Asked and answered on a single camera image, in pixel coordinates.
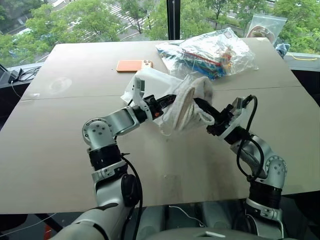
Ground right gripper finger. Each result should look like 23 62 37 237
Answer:
193 97 223 120

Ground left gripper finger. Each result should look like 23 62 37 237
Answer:
158 93 179 108

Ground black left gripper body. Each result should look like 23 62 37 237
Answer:
143 94 165 121

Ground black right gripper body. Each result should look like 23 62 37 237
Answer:
206 104 238 137

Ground white translucent drawstring bag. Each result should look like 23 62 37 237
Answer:
120 67 186 137

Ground white towel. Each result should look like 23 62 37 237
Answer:
163 75 216 136

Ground white braided drawstring cord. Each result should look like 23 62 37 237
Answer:
158 119 175 137

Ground clear bag of colourful items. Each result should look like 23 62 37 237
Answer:
155 27 260 81

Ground clear zip bag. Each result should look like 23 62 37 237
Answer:
246 13 287 46

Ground orange smartphone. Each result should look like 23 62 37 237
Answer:
116 59 153 74

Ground blue cloth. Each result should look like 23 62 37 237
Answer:
274 42 291 58

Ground black device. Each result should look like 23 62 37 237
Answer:
7 67 25 83

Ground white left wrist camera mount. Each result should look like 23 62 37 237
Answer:
129 74 152 118

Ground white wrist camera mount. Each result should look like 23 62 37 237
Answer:
216 96 251 138
129 74 152 118

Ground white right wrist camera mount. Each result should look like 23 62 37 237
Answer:
216 96 251 138

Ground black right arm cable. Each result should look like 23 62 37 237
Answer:
236 94 266 182

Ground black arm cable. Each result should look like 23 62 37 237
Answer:
119 152 145 240
236 94 266 182

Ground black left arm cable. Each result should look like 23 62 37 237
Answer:
119 152 145 240

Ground dark window post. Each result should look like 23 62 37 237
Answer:
166 0 181 41

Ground thin white cable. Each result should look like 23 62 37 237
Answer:
168 204 206 228

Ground yellow cable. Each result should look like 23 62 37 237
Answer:
292 55 318 61

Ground black tangled cables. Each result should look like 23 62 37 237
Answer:
21 66 41 82

